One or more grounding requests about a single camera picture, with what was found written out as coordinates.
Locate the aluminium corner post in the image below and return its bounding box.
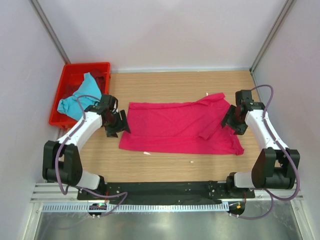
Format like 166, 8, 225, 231
249, 0, 296, 75
29, 0, 71, 64

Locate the right round black connector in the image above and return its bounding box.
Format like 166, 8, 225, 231
227, 201, 246, 218

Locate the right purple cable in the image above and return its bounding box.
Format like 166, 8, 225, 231
233, 84, 301, 219

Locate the pink t-shirt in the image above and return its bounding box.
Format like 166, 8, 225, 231
119, 92, 245, 156

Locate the white slotted cable duct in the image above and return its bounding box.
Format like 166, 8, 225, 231
42, 202, 229, 213

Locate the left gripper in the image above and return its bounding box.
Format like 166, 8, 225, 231
104, 110, 130, 138

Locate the turquoise t-shirt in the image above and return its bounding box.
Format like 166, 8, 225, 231
57, 72, 102, 121

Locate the purple cable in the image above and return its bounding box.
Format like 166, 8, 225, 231
233, 84, 301, 219
54, 94, 128, 217

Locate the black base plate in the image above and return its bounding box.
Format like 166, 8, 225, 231
93, 180, 255, 206

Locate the red plastic bin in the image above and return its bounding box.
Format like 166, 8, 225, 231
48, 62, 111, 129

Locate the left aluminium corner post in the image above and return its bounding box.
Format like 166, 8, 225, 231
29, 0, 71, 64

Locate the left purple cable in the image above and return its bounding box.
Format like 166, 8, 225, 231
54, 94, 128, 217

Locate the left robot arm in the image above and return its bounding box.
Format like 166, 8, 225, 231
42, 94, 130, 200

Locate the right aluminium corner post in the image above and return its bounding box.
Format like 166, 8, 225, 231
249, 0, 296, 75

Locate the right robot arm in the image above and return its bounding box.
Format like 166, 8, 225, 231
221, 90, 300, 200

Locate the aluminium front rail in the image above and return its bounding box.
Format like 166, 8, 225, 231
30, 180, 305, 204

